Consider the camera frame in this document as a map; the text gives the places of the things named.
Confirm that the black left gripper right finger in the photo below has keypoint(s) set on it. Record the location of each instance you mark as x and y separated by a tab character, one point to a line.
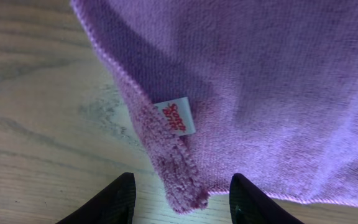
249	205

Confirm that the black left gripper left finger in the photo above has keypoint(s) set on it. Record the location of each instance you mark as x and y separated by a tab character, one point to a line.
115	204

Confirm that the purple microfiber cloth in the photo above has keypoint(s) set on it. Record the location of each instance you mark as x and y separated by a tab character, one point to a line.
267	89

